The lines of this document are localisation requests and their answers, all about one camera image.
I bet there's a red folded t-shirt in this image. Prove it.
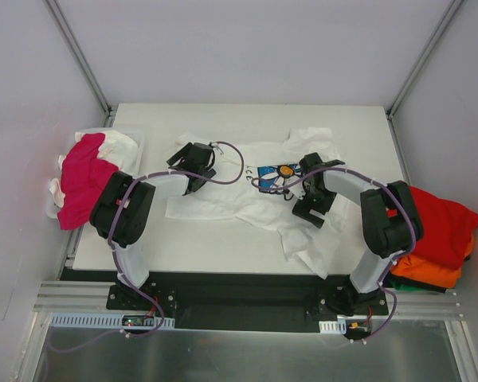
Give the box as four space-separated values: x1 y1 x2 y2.
409 186 478 271

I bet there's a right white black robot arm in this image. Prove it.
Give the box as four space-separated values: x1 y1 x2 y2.
292 153 424 316

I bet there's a pale pink white garment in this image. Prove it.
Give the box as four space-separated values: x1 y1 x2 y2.
49 127 144 211

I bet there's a black folded garment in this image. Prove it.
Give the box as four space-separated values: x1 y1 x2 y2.
384 255 462 290

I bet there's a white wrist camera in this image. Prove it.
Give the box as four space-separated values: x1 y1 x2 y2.
286 183 306 201
210 142 225 155

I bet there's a grey cable duct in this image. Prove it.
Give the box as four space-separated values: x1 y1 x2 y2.
319 319 347 335
50 313 175 331

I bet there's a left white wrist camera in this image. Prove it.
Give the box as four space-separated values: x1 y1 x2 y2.
210 142 225 155

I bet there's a green folded t-shirt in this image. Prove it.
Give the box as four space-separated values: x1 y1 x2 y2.
390 280 447 294

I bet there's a left grey cable duct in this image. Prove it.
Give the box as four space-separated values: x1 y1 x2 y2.
50 313 175 331

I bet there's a right aluminium corner profile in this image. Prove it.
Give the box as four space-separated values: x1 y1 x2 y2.
386 0 466 121

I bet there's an aluminium corner profile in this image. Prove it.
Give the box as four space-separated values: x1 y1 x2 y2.
386 0 466 121
43 0 116 126

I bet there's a magenta t-shirt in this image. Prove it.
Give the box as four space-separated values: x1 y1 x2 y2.
57 134 119 231

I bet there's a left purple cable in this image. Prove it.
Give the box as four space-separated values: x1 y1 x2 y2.
47 141 246 353

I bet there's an aluminium front rail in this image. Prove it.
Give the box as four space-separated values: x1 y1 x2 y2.
33 281 112 313

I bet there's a white daisy print t-shirt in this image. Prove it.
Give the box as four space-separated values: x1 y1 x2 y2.
165 127 350 278

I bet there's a left aluminium corner profile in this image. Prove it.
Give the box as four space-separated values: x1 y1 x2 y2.
43 0 116 126

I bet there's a right grey cable duct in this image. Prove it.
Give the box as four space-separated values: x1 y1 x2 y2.
319 319 347 335

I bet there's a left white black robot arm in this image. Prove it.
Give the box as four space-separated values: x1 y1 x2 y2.
89 142 216 310

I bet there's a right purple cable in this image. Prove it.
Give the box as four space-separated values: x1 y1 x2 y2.
249 166 419 349

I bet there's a white laundry basket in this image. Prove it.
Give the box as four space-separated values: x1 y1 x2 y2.
45 127 145 230

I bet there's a purple cable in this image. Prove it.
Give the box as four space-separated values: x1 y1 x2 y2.
249 166 419 349
47 141 246 353

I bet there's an orange folded t-shirt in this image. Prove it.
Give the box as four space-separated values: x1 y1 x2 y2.
390 234 475 289

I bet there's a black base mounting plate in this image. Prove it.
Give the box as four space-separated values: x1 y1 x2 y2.
106 272 388 333

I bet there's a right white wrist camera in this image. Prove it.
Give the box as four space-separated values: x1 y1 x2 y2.
286 183 306 201

